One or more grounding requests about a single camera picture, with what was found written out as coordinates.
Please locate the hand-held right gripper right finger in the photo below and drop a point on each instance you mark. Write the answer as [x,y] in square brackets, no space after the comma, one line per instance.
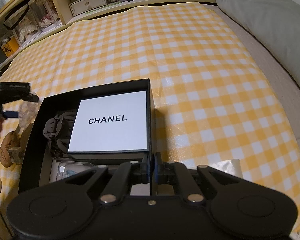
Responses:
[157,170]

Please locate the yellow box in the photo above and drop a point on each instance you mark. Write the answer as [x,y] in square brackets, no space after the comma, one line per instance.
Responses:
[10,46]

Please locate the black hair claw clip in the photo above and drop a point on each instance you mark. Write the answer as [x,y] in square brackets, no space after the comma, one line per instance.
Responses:
[56,130]

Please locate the long wooden shelf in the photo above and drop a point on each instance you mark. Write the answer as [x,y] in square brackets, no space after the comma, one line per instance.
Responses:
[57,0]

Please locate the clear case with white doll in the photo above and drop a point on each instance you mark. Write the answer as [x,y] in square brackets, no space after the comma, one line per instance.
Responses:
[25,32]

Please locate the round cork coaster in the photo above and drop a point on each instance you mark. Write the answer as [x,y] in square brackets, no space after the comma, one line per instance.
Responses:
[6,142]

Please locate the round wooden box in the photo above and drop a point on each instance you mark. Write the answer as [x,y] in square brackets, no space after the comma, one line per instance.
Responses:
[26,137]

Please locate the white Chanel box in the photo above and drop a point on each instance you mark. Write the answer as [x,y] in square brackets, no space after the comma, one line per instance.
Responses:
[110,135]

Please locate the white crumpled paper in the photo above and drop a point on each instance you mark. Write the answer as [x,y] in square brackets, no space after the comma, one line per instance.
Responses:
[227,167]

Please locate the beige mattress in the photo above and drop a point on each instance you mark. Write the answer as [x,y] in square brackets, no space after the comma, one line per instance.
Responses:
[285,100]

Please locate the yellow checkered cloth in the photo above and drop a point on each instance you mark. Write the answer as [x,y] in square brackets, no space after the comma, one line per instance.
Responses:
[190,67]

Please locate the clear case with pink doll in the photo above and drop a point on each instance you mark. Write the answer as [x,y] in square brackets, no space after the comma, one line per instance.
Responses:
[48,17]

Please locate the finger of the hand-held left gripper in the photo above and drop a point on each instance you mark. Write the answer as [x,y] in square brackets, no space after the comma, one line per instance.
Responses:
[11,115]
[12,91]

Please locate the white drawer unit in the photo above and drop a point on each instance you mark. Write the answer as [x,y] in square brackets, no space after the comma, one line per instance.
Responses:
[87,5]

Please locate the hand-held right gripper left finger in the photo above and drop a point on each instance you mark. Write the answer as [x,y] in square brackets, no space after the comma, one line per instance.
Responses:
[147,170]

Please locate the clear plastic case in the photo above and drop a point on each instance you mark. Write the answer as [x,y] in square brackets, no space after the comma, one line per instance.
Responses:
[27,112]
[67,168]

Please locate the grey pillow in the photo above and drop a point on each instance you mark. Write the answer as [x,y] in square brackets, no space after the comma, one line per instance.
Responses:
[270,25]

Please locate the small white block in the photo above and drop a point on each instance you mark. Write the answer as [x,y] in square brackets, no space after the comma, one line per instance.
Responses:
[15,155]

